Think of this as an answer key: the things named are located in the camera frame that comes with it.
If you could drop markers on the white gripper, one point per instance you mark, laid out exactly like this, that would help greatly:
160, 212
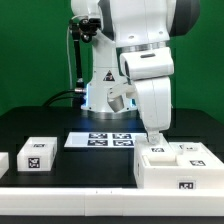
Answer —
149, 73

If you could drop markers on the white cabinet door panel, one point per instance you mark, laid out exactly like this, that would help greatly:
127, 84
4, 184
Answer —
195, 155
155, 153

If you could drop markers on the white cabinet body box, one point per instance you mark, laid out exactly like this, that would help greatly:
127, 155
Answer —
168, 175

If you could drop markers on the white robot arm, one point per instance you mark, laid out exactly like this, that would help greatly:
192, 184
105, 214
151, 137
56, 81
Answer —
128, 26

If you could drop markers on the small white box with marker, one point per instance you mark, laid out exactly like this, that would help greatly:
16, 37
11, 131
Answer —
37, 154

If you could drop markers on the white block at left edge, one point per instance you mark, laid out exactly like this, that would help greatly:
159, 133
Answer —
4, 163

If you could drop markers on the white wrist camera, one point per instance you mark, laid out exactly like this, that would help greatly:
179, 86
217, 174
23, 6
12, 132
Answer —
120, 97

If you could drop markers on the white front rail fence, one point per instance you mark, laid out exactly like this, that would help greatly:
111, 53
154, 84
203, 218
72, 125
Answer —
110, 202

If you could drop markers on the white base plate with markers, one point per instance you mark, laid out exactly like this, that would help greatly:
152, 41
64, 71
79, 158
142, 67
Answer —
100, 140

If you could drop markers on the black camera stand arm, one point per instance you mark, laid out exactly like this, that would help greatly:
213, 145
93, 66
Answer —
79, 50

